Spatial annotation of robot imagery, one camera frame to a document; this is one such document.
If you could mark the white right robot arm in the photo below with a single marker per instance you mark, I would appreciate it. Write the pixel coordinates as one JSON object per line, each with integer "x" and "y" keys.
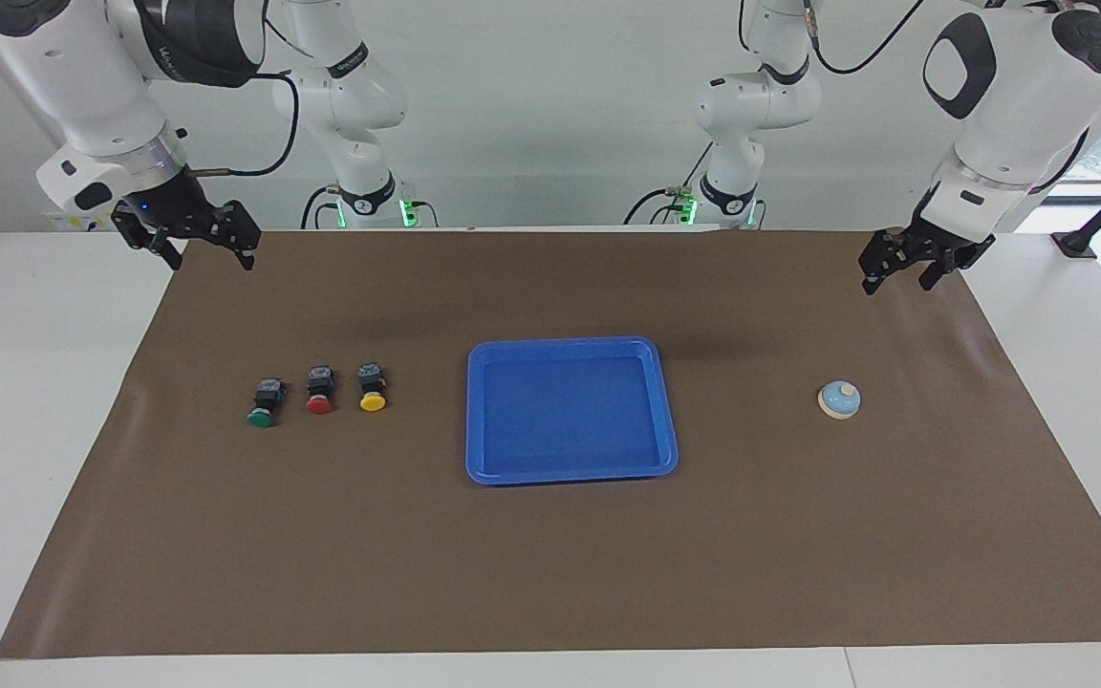
{"x": 82, "y": 86}

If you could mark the yellow push button switch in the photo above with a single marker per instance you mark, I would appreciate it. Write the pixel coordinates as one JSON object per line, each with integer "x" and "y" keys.
{"x": 372, "y": 382}

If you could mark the light blue call bell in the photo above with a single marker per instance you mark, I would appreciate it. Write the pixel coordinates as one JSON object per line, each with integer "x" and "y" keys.
{"x": 839, "y": 401}

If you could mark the green push button switch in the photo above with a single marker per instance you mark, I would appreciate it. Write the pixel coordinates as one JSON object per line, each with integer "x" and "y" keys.
{"x": 267, "y": 397}

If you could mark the brown table mat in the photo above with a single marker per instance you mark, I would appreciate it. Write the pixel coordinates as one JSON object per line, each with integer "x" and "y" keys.
{"x": 321, "y": 554}

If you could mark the red push button switch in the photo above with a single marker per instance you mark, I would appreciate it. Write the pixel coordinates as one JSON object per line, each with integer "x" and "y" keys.
{"x": 320, "y": 387}

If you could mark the white wall socket box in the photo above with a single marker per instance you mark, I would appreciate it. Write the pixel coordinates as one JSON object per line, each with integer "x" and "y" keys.
{"x": 68, "y": 223}

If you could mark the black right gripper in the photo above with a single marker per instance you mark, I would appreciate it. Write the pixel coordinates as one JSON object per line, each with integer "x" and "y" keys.
{"x": 178, "y": 210}

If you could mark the blue plastic tray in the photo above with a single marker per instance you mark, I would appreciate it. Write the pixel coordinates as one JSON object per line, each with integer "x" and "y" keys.
{"x": 608, "y": 449}

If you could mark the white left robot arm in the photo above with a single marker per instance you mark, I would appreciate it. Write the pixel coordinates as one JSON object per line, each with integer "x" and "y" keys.
{"x": 1009, "y": 115}

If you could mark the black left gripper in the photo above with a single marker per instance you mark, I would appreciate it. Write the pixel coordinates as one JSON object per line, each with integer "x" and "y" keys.
{"x": 923, "y": 248}

